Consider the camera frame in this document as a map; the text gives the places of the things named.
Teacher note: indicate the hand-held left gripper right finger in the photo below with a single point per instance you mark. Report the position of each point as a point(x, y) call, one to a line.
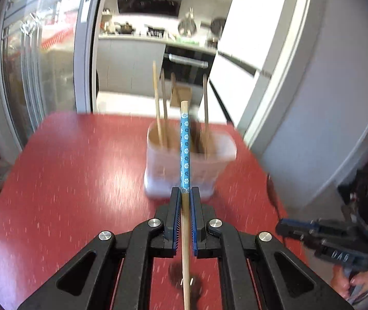
point(194, 232)

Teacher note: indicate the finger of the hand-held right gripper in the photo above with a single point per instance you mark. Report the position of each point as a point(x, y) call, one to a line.
point(295, 226)

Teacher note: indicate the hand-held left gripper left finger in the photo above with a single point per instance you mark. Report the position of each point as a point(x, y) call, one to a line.
point(177, 232)

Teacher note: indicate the beige plastic utensil holder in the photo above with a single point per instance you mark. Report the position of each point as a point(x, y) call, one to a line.
point(171, 168)

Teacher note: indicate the blue patterned wooden chopstick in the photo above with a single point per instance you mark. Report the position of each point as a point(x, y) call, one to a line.
point(185, 142)

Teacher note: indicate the plain wooden chopstick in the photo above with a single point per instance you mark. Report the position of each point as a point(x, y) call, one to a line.
point(206, 109)
point(157, 103)
point(164, 109)

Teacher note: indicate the person's right hand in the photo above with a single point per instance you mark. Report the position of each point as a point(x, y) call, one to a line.
point(343, 282)

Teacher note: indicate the brown cardboard box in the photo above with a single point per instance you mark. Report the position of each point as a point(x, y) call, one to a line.
point(184, 94)

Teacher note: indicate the white kitchen counter cabinet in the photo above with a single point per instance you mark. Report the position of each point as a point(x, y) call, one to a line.
point(129, 64)

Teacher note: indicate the white refrigerator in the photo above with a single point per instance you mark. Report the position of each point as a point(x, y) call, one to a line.
point(255, 38)

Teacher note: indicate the black frying pan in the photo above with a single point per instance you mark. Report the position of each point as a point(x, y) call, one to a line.
point(155, 31)

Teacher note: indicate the round metal steamer rack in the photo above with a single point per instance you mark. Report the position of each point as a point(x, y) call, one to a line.
point(218, 26)
point(187, 24)

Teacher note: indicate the lidded cooking pot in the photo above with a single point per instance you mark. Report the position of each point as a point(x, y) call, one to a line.
point(126, 28)

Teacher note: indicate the sliding glass door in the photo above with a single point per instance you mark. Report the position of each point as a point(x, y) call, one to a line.
point(42, 64)

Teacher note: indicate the clear door hook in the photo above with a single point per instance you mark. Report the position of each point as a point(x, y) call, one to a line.
point(30, 23)

